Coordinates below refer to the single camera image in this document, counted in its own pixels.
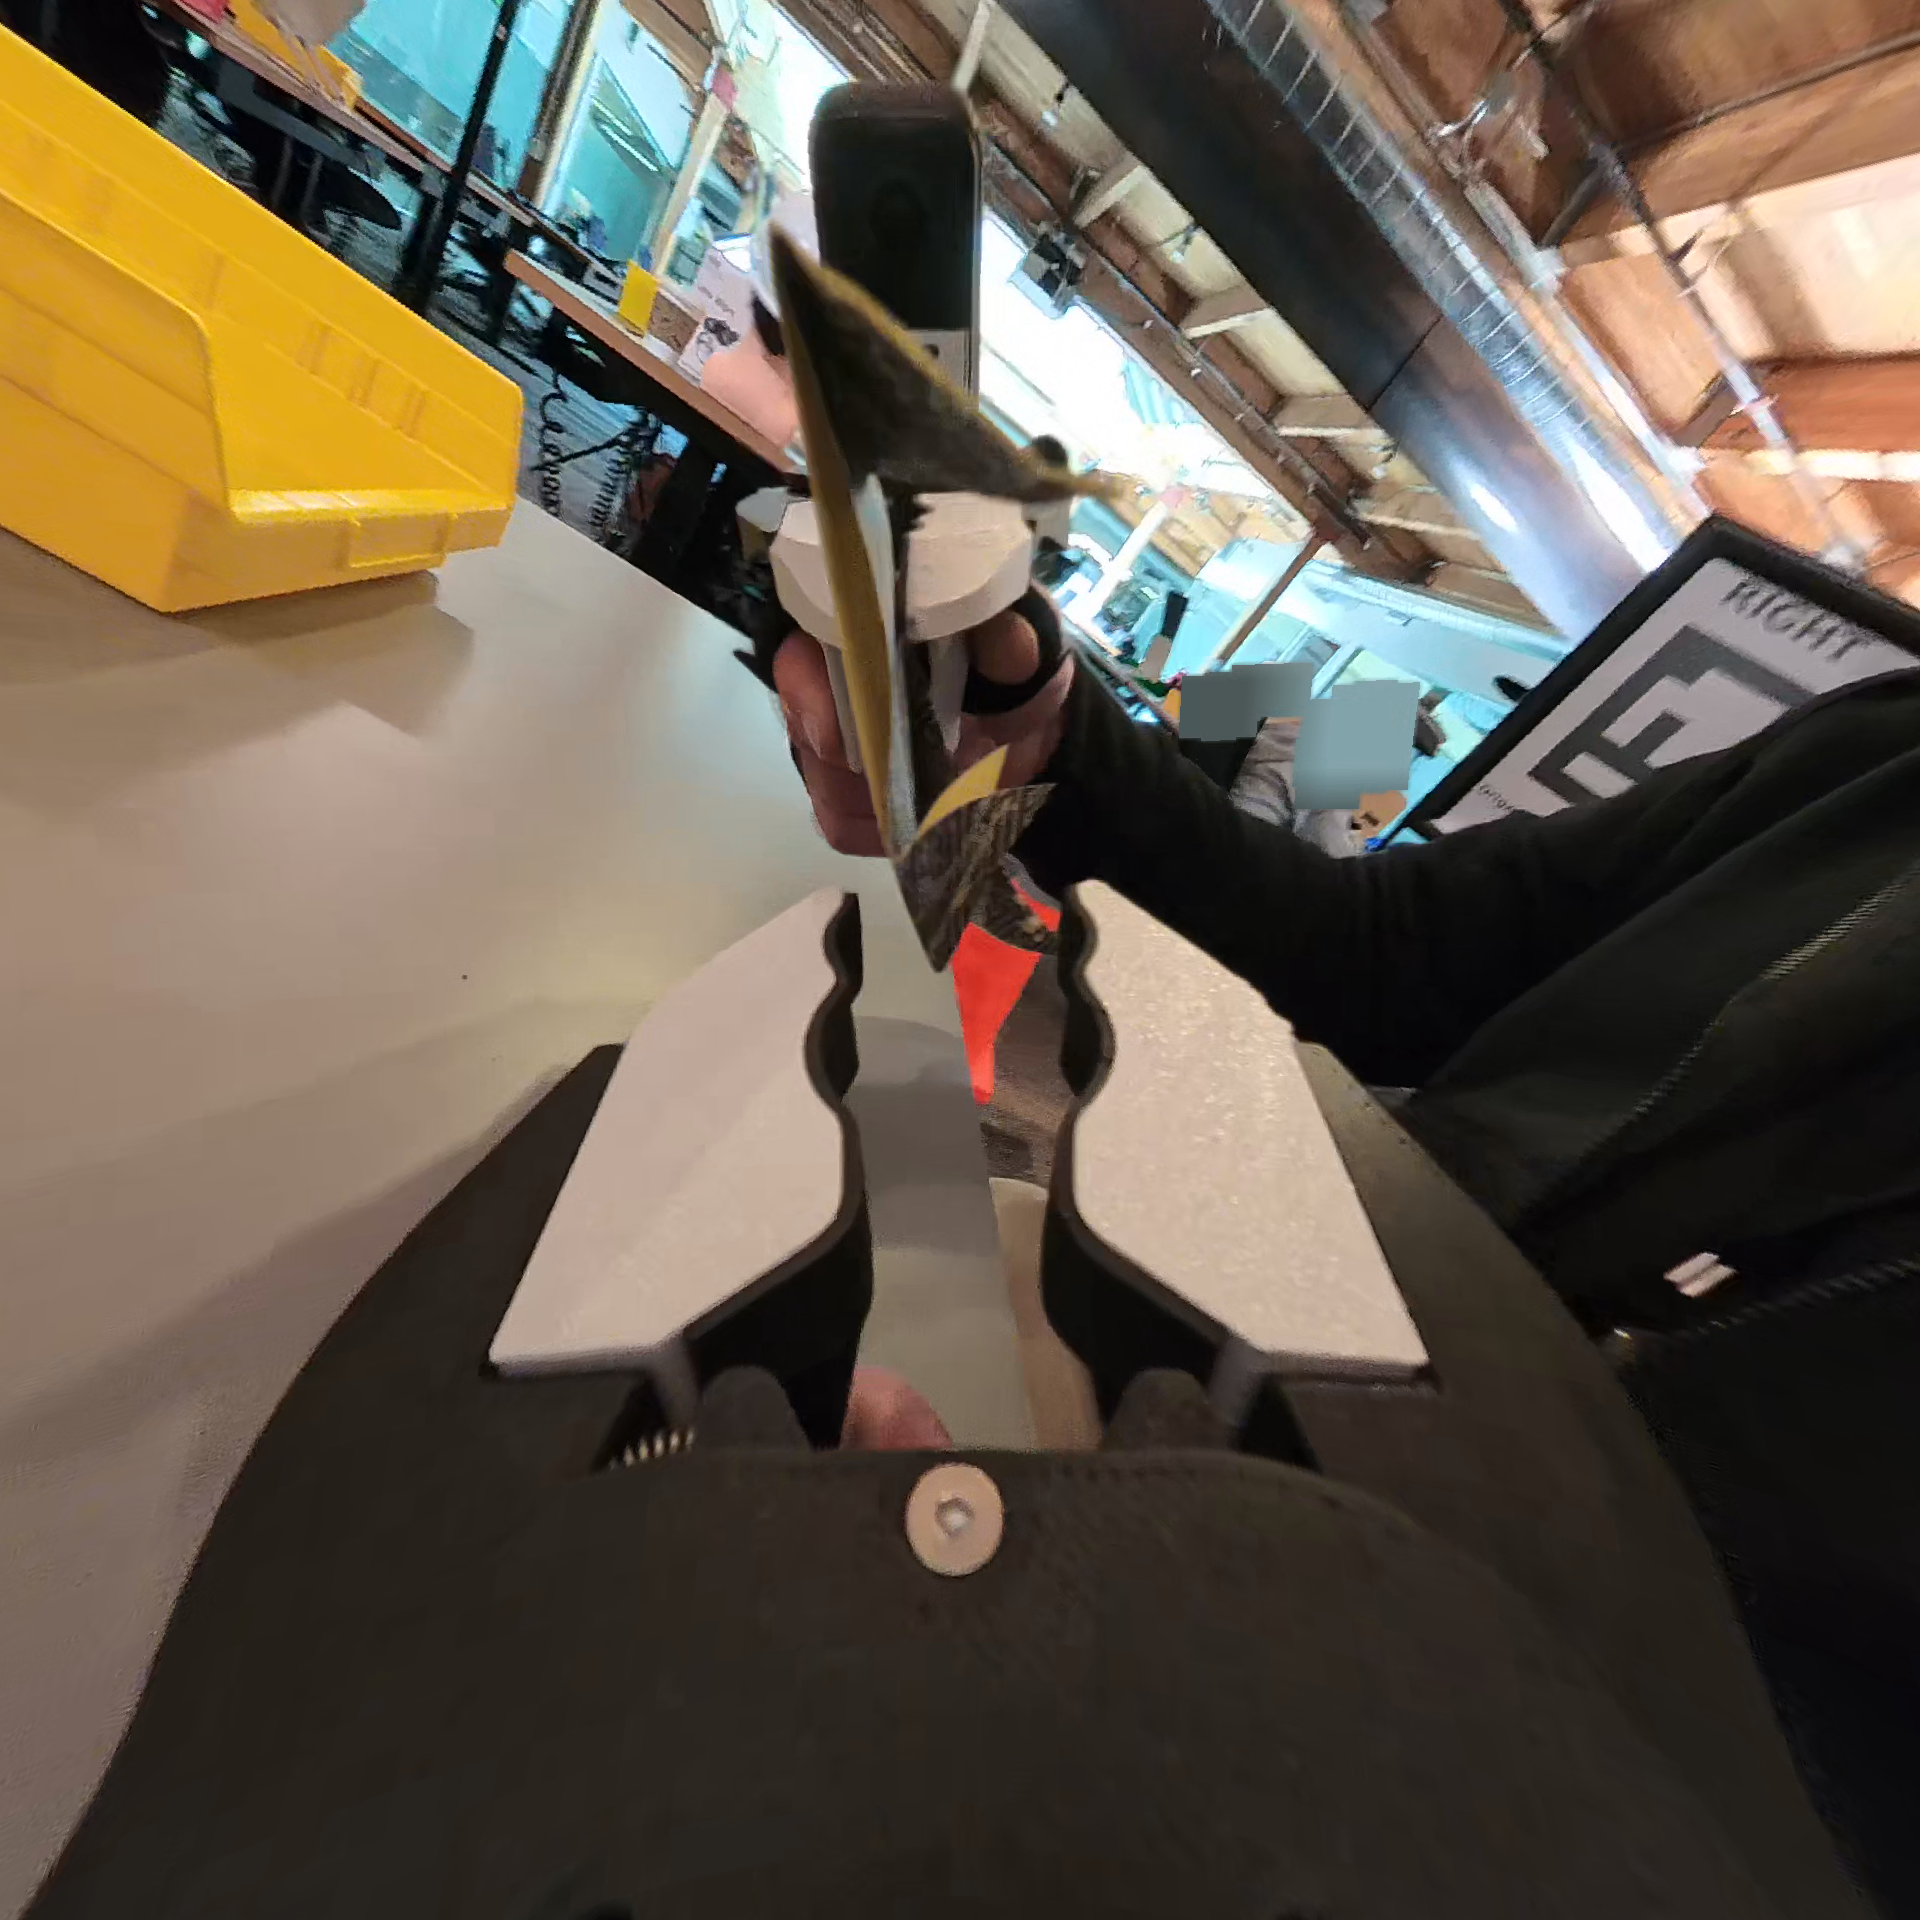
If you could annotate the yellow plastic bin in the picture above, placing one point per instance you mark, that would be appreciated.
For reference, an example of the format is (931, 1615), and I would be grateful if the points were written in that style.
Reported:
(195, 391)

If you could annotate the yellow dark patterned paper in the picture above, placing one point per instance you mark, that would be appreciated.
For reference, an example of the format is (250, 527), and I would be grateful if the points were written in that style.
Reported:
(871, 405)

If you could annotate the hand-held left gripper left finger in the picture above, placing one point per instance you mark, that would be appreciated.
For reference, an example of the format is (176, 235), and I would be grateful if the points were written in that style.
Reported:
(705, 1170)

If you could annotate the person's right forearm black sleeve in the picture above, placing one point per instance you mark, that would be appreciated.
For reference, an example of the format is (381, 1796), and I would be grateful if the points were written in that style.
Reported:
(1245, 900)

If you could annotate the silver ventilation duct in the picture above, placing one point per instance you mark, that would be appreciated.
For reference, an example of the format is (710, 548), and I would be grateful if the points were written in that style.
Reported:
(1484, 270)

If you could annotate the person's left hand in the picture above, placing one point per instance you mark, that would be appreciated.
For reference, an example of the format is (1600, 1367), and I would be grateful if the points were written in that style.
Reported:
(893, 1411)

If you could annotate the person's black jacket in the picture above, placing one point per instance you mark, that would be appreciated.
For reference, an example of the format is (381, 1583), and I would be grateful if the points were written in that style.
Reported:
(1725, 1050)

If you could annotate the black white printed tag board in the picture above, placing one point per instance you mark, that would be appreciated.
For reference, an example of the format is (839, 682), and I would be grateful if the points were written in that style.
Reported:
(1725, 690)

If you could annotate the orange reflective safety vest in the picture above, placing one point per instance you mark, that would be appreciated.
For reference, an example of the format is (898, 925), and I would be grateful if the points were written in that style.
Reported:
(990, 1005)

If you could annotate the white cardboard box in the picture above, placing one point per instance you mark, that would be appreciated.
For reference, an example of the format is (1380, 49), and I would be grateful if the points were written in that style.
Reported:
(717, 315)

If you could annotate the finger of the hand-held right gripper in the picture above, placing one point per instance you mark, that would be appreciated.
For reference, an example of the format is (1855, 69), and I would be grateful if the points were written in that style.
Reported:
(803, 578)
(968, 563)

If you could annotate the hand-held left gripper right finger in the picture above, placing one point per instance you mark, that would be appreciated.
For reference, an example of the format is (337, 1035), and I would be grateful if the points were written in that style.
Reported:
(1230, 1170)

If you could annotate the black metal pole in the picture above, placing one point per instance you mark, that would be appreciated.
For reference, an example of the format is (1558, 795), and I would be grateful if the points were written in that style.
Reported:
(465, 150)

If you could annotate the person's right hand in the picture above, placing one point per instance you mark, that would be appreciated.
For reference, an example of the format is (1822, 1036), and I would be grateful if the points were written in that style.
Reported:
(825, 780)

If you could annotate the background work table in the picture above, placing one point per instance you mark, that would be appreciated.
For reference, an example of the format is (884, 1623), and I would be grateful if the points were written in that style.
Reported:
(661, 375)

